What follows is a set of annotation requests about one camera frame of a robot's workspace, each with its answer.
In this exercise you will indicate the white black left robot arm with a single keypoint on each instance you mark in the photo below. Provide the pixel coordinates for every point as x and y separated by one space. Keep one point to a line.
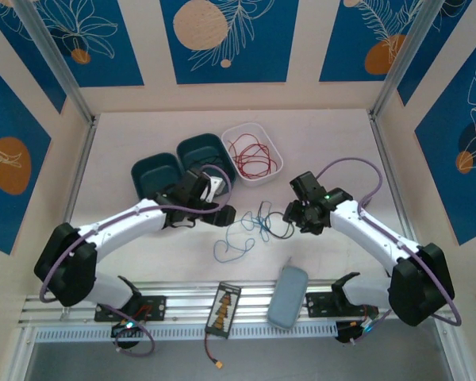
139 226

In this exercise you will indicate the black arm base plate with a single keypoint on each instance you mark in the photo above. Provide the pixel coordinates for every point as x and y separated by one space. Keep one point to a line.
158 307
315 307

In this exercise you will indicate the white plastic bin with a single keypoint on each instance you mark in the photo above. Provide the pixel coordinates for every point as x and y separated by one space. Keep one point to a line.
262 133

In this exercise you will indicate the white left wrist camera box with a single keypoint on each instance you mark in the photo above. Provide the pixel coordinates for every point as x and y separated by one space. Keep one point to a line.
212 190

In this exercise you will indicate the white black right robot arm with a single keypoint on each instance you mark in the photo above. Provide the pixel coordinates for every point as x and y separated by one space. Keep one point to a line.
361 228

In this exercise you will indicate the black board orange connectors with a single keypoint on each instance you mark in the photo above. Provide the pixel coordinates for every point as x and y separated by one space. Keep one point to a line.
222 313

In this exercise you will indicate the grey blue zipper case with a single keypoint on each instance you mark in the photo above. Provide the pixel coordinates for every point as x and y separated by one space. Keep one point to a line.
287 297

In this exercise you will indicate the small black controller board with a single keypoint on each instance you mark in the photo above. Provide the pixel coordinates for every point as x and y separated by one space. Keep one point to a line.
121 330
343 335

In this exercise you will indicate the aluminium frame post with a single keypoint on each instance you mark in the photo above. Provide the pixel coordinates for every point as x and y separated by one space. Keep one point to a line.
405 59
58 59

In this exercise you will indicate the aluminium side rail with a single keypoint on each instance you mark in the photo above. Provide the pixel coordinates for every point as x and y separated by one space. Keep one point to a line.
76 178
380 137

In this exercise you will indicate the aluminium front rail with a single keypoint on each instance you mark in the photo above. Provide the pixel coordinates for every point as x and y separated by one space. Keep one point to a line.
190 295

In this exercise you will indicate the teal plastic bin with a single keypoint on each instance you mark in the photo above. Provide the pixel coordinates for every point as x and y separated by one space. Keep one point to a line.
200 147
154 178

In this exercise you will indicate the blue floral wall panel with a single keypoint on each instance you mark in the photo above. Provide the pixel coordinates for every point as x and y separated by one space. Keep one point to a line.
440 178
341 39
8 119
422 59
262 47
31 59
115 47

